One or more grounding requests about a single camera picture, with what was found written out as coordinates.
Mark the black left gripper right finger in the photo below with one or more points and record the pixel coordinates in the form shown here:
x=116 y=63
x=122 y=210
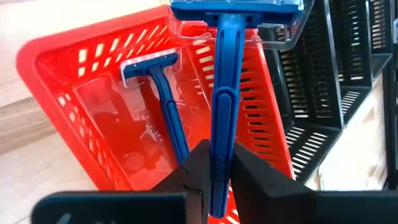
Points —
x=273 y=202

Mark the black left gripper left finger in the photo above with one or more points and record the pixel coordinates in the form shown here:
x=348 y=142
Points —
x=186 y=202

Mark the blue disposable razor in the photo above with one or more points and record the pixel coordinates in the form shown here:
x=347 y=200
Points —
x=169 y=109
x=225 y=93

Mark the red plastic basket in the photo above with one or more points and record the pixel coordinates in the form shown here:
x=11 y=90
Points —
x=102 y=124

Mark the black plastic basket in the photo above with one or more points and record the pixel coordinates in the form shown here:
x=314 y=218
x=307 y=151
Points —
x=275 y=81
x=388 y=31
x=368 y=46

